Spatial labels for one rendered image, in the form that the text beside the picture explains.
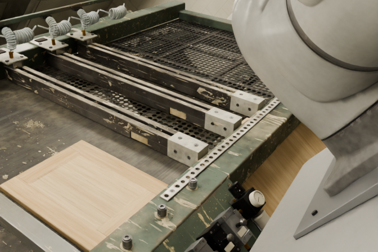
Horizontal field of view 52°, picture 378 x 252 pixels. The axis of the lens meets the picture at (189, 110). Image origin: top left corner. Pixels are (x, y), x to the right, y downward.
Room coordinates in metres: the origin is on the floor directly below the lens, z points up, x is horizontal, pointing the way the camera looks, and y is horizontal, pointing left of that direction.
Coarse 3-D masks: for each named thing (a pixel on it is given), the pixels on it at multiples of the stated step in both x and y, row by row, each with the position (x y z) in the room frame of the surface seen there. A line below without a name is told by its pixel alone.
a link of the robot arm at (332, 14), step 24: (288, 0) 0.41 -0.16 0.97; (312, 0) 0.35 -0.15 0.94; (336, 0) 0.33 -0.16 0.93; (360, 0) 0.32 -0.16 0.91; (312, 24) 0.38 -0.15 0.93; (336, 24) 0.36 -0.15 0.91; (360, 24) 0.34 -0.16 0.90; (312, 48) 0.41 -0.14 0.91; (336, 48) 0.39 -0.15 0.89; (360, 48) 0.37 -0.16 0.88
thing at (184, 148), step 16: (16, 64) 1.63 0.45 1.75; (16, 80) 1.65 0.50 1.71; (32, 80) 1.58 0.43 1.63; (48, 80) 1.59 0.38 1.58; (48, 96) 1.57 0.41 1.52; (64, 96) 1.51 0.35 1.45; (80, 96) 1.48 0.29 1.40; (80, 112) 1.49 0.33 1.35; (96, 112) 1.44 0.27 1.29; (112, 112) 1.40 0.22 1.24; (128, 112) 1.41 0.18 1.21; (112, 128) 1.42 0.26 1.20; (128, 128) 1.37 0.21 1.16; (144, 128) 1.33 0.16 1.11; (160, 128) 1.34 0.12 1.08; (160, 144) 1.32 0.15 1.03; (176, 144) 1.27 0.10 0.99; (192, 144) 1.27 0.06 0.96; (208, 144) 1.28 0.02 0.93; (192, 160) 1.27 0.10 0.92
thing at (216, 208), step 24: (216, 192) 1.14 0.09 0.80; (240, 192) 1.11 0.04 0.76; (192, 216) 1.05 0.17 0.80; (216, 216) 1.10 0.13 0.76; (240, 216) 1.08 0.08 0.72; (264, 216) 1.11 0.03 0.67; (168, 240) 0.98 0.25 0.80; (192, 240) 1.02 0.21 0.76; (216, 240) 0.93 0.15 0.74; (240, 240) 0.97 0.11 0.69
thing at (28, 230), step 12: (0, 204) 1.02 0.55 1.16; (12, 204) 1.02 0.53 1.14; (0, 216) 0.99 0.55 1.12; (12, 216) 0.99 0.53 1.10; (24, 216) 0.99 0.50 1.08; (12, 228) 0.97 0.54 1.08; (24, 228) 0.96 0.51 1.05; (36, 228) 0.96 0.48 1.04; (48, 228) 0.97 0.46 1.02; (24, 240) 0.96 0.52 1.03; (36, 240) 0.93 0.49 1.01; (48, 240) 0.94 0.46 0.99; (60, 240) 0.94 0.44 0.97
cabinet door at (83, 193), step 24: (48, 168) 1.19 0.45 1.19; (72, 168) 1.20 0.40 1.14; (96, 168) 1.22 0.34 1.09; (120, 168) 1.22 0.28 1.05; (24, 192) 1.09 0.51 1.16; (48, 192) 1.11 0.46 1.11; (72, 192) 1.12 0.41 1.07; (96, 192) 1.13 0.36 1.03; (120, 192) 1.14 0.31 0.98; (144, 192) 1.14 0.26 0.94; (48, 216) 1.03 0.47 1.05; (72, 216) 1.04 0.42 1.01; (96, 216) 1.05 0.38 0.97; (120, 216) 1.06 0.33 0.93; (72, 240) 0.98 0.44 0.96; (96, 240) 0.98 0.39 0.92
